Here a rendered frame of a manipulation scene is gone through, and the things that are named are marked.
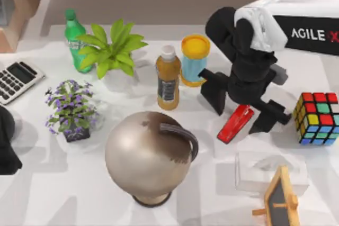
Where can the blue can with yellow lid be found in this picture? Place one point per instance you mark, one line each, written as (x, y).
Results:
(194, 59)

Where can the grey rounded camera box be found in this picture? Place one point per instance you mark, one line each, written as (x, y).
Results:
(280, 74)

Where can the green bottle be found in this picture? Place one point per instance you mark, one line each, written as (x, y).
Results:
(75, 31)

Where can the white tissue box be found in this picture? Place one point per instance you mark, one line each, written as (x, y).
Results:
(251, 175)

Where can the orange juice bottle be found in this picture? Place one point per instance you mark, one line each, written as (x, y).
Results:
(168, 77)

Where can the grey calculator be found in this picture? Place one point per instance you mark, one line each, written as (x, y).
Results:
(17, 80)

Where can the green leafy potted plant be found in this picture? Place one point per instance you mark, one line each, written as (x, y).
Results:
(115, 51)

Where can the wooden framed blackboard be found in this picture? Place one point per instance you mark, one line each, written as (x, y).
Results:
(280, 199)

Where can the large colourful puzzle cube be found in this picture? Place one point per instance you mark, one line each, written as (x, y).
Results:
(317, 118)

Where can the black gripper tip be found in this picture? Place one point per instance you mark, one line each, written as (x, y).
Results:
(6, 141)

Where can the purple flower potted plant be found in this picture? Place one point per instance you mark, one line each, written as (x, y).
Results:
(70, 109)

